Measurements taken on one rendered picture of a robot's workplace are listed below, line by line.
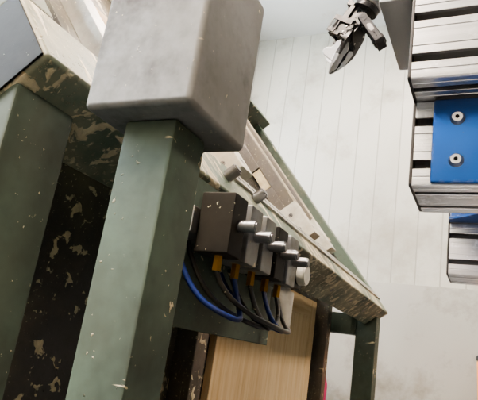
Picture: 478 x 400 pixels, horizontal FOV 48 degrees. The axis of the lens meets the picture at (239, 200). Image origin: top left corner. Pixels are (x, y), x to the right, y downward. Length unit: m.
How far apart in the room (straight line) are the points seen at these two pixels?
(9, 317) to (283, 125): 5.09
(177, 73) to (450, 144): 0.26
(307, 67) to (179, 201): 5.36
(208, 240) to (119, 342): 0.31
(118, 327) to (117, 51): 0.26
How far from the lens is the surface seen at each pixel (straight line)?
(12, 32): 0.68
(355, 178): 5.15
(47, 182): 0.65
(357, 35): 1.55
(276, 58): 6.05
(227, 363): 1.61
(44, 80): 0.64
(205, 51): 0.51
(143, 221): 0.49
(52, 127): 0.66
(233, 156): 1.17
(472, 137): 0.55
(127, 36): 0.56
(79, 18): 1.05
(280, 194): 1.71
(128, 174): 0.52
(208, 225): 0.77
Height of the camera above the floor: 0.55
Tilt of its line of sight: 16 degrees up
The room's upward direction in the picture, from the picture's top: 9 degrees clockwise
